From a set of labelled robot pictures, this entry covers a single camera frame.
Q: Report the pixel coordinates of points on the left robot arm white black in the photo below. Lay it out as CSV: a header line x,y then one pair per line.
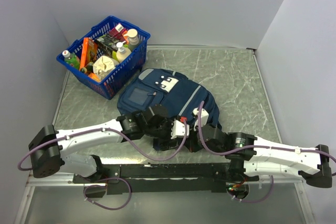
x,y
53,151

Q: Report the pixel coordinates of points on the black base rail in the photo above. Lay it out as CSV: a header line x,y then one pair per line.
x,y
149,178

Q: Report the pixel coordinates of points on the orange snack box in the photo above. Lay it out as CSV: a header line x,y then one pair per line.
x,y
89,52

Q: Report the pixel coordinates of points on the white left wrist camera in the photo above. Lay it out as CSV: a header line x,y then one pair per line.
x,y
179,128

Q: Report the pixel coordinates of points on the small red white box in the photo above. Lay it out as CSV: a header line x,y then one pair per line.
x,y
118,31

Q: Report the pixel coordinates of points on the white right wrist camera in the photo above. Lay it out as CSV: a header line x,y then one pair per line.
x,y
202,119

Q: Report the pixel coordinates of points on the black green box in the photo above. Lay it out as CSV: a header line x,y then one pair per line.
x,y
107,44

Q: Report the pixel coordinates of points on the beige cap bottle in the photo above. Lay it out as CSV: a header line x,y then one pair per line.
x,y
132,36

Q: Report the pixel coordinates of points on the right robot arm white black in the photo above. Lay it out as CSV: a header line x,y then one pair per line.
x,y
255,156

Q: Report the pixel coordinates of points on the beige crumpled bag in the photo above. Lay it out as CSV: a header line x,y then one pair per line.
x,y
103,66

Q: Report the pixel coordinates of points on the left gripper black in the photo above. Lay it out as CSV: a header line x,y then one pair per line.
x,y
164,143

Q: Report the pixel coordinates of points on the white pump lotion bottle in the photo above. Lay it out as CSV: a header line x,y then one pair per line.
x,y
122,52

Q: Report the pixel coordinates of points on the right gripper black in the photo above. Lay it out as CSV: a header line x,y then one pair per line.
x,y
190,141

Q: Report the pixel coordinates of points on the navy blue student backpack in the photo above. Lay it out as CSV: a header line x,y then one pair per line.
x,y
172,90

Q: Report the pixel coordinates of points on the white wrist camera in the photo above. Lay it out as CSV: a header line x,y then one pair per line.
x,y
179,128
202,119

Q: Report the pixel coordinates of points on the blue plastic shopping basket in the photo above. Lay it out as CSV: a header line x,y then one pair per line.
x,y
116,79

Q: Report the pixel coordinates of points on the green soda bottle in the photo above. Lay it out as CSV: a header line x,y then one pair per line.
x,y
71,59

